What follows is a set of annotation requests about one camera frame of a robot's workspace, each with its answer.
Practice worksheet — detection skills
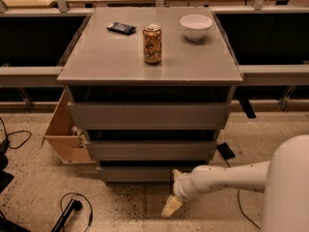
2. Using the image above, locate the gold patterned soda can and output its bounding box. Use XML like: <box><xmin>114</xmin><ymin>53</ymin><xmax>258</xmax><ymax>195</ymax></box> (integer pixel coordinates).
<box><xmin>143</xmin><ymin>24</ymin><xmax>162</xmax><ymax>64</ymax></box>

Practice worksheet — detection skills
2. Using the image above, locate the open cardboard box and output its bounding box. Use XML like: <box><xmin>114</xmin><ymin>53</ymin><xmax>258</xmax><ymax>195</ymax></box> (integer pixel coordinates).
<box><xmin>43</xmin><ymin>92</ymin><xmax>93</xmax><ymax>163</ymax></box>

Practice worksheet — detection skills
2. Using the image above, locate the grey drawer cabinet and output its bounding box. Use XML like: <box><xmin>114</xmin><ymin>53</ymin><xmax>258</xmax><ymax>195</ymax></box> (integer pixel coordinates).
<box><xmin>58</xmin><ymin>7</ymin><xmax>242</xmax><ymax>184</ymax></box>

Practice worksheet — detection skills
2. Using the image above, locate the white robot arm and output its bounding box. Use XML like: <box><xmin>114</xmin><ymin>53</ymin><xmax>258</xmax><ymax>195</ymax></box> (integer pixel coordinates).
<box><xmin>161</xmin><ymin>134</ymin><xmax>309</xmax><ymax>232</ymax></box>

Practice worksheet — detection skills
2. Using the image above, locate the grey drawer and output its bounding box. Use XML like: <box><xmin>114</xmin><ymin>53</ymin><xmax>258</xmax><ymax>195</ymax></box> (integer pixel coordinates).
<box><xmin>97</xmin><ymin>165</ymin><xmax>195</xmax><ymax>183</ymax></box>
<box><xmin>86</xmin><ymin>141</ymin><xmax>216</xmax><ymax>161</ymax></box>
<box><xmin>68</xmin><ymin>102</ymin><xmax>231</xmax><ymax>130</ymax></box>

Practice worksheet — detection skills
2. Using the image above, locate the dark blue snack packet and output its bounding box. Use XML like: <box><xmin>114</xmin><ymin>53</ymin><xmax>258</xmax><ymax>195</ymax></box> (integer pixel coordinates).
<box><xmin>107</xmin><ymin>22</ymin><xmax>136</xmax><ymax>35</ymax></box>

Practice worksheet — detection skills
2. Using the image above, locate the black bar tool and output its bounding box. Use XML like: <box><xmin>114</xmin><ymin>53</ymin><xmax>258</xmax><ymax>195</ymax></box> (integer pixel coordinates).
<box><xmin>51</xmin><ymin>199</ymin><xmax>82</xmax><ymax>232</ymax></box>

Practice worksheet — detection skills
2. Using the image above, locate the black cable loop left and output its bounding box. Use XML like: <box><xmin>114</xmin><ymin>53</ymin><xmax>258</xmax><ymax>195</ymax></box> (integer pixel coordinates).
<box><xmin>0</xmin><ymin>116</ymin><xmax>33</xmax><ymax>151</ymax></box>

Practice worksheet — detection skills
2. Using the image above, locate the white ceramic bowl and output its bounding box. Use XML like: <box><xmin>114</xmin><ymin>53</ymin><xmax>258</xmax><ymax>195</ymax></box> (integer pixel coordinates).
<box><xmin>180</xmin><ymin>14</ymin><xmax>212</xmax><ymax>41</ymax></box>

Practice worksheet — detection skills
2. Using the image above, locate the grey middle drawer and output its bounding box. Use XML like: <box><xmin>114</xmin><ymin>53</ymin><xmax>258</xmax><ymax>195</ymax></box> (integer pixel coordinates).
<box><xmin>86</xmin><ymin>141</ymin><xmax>216</xmax><ymax>161</ymax></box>

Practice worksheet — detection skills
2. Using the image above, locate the black thin cable loop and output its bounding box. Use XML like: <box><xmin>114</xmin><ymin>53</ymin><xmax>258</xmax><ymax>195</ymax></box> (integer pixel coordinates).
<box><xmin>59</xmin><ymin>191</ymin><xmax>95</xmax><ymax>232</ymax></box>

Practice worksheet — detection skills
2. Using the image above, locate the grey bottom drawer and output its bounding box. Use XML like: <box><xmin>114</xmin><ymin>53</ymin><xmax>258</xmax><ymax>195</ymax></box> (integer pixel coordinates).
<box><xmin>97</xmin><ymin>165</ymin><xmax>195</xmax><ymax>183</ymax></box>

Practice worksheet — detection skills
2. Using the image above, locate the black power adapter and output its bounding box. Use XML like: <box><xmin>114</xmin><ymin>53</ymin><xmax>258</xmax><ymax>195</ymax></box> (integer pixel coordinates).
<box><xmin>217</xmin><ymin>143</ymin><xmax>236</xmax><ymax>160</ymax></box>

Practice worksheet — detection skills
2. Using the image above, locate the grey top drawer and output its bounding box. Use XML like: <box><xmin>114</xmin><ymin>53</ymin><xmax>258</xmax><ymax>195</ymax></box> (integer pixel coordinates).
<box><xmin>68</xmin><ymin>102</ymin><xmax>231</xmax><ymax>130</ymax></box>

